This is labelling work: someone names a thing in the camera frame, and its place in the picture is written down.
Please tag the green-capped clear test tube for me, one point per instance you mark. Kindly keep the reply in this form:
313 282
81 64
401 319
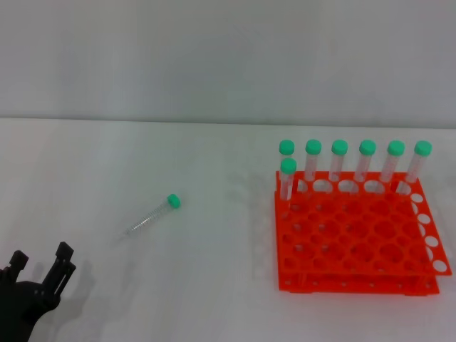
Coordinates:
173 201
423 147
339 146
313 146
395 147
367 146
286 146
288 166

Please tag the orange test tube rack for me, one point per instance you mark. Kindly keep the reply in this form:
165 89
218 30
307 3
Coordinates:
356 235

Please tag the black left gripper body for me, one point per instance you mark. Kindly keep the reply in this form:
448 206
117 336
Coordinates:
28 299

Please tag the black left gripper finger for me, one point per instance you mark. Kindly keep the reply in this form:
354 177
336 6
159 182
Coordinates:
19 260
64 253

